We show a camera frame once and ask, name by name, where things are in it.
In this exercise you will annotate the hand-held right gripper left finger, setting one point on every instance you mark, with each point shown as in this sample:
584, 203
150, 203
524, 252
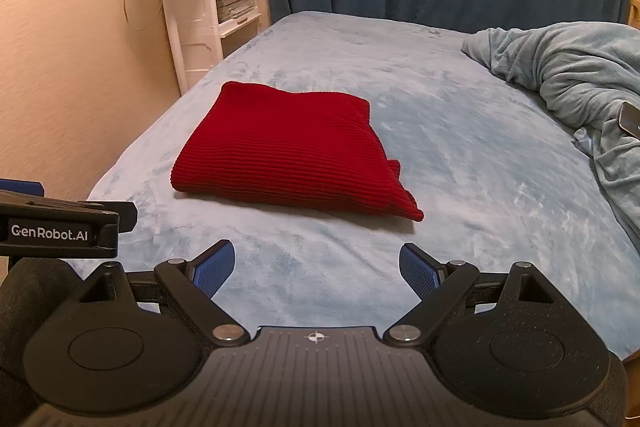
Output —
214, 269

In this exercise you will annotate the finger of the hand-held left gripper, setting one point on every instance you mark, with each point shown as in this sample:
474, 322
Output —
128, 217
20, 188

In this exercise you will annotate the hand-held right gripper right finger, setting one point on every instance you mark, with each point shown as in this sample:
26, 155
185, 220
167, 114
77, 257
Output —
419, 272

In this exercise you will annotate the red knit sweater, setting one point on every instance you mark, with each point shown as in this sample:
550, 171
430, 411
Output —
285, 157

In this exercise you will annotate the person's dark clothed leg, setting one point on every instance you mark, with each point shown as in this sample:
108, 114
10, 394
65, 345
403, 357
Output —
30, 302

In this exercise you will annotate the bed with light blue sheet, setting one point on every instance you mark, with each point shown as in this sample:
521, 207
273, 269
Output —
475, 187

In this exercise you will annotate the white standing fan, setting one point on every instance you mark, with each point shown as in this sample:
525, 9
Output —
187, 22

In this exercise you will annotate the large stack of books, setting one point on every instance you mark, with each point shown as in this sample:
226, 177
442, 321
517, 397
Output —
234, 2

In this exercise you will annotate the light blue fleece blanket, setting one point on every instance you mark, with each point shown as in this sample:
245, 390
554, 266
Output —
565, 62

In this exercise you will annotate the smartphone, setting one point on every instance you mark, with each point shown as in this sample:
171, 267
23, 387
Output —
631, 118

